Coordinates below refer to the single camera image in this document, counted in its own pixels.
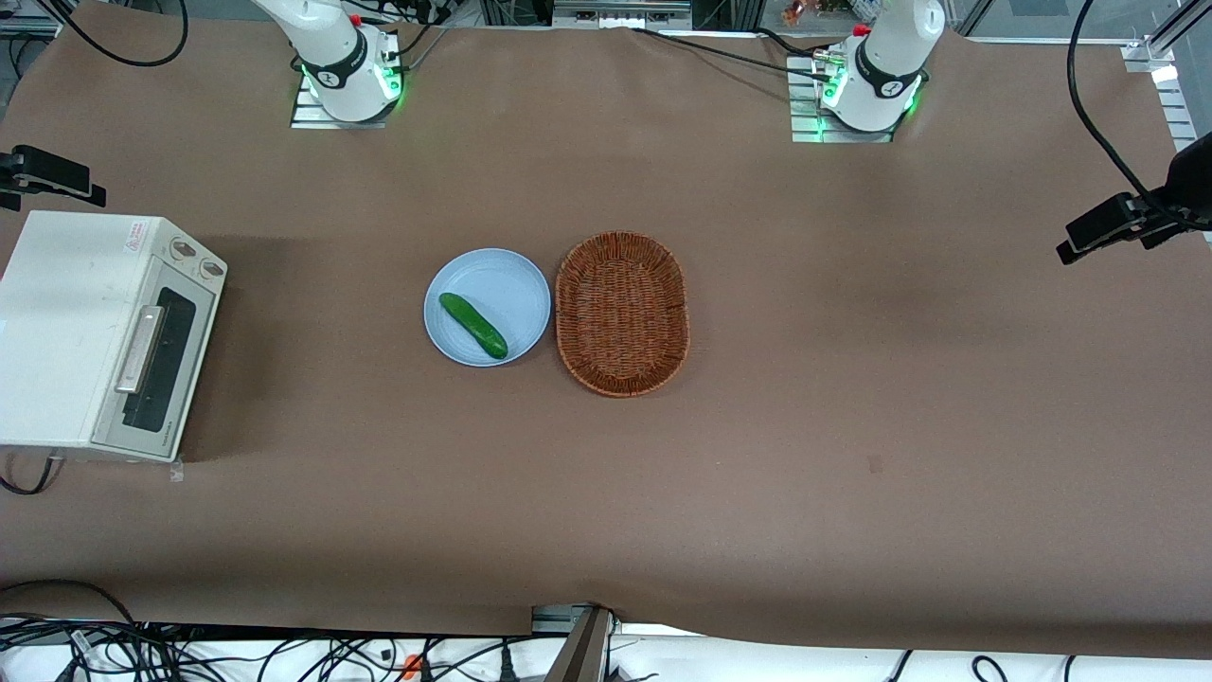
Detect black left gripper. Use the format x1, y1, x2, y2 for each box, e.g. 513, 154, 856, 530
1056, 132, 1212, 267

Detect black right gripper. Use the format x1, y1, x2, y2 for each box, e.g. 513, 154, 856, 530
0, 146, 107, 212

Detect white toaster oven body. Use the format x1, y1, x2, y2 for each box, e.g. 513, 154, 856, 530
0, 210, 228, 465

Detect slotted aluminium plate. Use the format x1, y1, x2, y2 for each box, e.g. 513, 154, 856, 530
1153, 76, 1205, 153

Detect aluminium profile beam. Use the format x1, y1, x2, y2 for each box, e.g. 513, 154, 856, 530
1146, 0, 1212, 63

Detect brown table cover sheet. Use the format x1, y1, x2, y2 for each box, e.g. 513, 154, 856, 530
0, 24, 1212, 661

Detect green cucumber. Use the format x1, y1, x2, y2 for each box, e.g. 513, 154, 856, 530
438, 293, 509, 361

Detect light blue round plate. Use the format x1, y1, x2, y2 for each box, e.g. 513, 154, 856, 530
423, 248, 552, 368

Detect brown wicker oval basket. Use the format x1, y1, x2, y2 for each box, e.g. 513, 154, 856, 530
555, 231, 691, 398

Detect grey metal box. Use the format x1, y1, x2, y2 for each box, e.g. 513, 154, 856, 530
552, 0, 692, 29

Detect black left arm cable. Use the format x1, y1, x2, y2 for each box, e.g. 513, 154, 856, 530
1067, 0, 1212, 233

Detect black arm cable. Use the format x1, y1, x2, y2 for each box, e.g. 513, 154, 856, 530
38, 0, 188, 68
1067, 0, 1212, 233

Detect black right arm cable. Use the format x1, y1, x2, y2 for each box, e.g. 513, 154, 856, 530
38, 0, 188, 68

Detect black oven power cord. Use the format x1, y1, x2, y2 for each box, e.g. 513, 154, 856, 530
0, 453, 62, 496

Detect short black base cable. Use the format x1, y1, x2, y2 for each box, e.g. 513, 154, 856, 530
756, 28, 844, 60

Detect black looped floor cable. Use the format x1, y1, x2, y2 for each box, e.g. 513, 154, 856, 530
0, 579, 138, 631

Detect black cable bundle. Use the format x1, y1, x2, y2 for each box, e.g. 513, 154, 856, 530
383, 0, 457, 72

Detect long black base cable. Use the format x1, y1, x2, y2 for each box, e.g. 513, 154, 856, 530
630, 27, 836, 84

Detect black cable tangle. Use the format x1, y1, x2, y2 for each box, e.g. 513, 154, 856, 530
0, 620, 403, 682

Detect small aluminium bracket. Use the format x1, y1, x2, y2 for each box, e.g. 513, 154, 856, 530
530, 604, 583, 636

